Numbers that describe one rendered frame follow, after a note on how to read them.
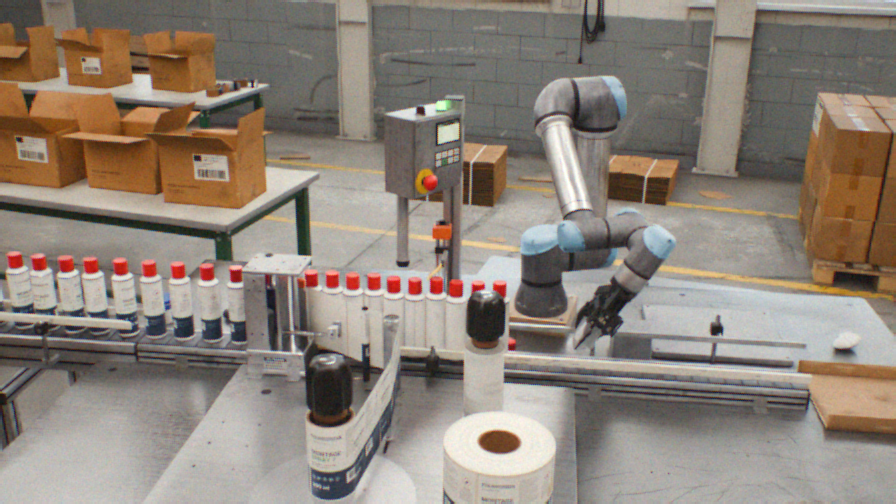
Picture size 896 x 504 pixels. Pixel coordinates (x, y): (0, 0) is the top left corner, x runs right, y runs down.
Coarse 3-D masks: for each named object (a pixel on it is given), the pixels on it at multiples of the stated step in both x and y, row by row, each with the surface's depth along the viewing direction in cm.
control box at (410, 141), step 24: (384, 120) 199; (408, 120) 194; (432, 120) 197; (408, 144) 196; (432, 144) 199; (456, 144) 206; (408, 168) 198; (432, 168) 201; (456, 168) 208; (408, 192) 200; (432, 192) 205
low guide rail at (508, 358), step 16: (416, 352) 209; (448, 352) 208; (464, 352) 208; (592, 368) 206; (608, 368) 205; (624, 368) 205; (640, 368) 204; (656, 368) 204; (672, 368) 203; (688, 368) 203; (704, 368) 203; (720, 368) 203
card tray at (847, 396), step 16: (800, 368) 218; (816, 368) 217; (832, 368) 217; (848, 368) 216; (864, 368) 216; (880, 368) 215; (816, 384) 213; (832, 384) 213; (848, 384) 213; (864, 384) 213; (880, 384) 213; (816, 400) 206; (832, 400) 206; (848, 400) 206; (864, 400) 206; (880, 400) 206; (832, 416) 193; (848, 416) 193; (864, 416) 192; (880, 416) 199; (880, 432) 193
